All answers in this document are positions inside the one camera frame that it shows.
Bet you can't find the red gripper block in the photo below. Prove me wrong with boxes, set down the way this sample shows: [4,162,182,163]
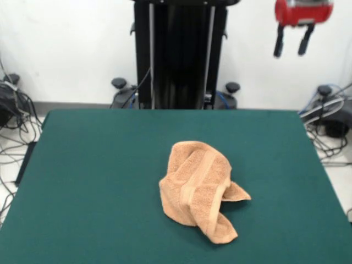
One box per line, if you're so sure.
[273,0,334,58]

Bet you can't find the tan terry towel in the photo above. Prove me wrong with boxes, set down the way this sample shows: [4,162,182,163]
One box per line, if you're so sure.
[158,141,252,245]

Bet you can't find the black floor base foot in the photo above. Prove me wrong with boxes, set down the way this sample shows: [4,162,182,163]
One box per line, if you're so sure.
[301,84,352,138]
[0,73,21,127]

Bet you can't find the dark green table cloth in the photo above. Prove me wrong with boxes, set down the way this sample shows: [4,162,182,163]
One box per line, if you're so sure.
[0,109,352,264]

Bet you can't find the blue cable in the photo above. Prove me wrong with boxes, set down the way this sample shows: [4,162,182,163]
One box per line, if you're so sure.
[298,83,352,116]

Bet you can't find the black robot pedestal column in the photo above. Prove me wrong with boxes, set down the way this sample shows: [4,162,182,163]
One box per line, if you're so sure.
[129,0,229,110]

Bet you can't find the tangled black floor cables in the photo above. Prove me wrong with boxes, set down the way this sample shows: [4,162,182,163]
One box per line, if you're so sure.
[0,54,43,223]
[305,126,352,166]

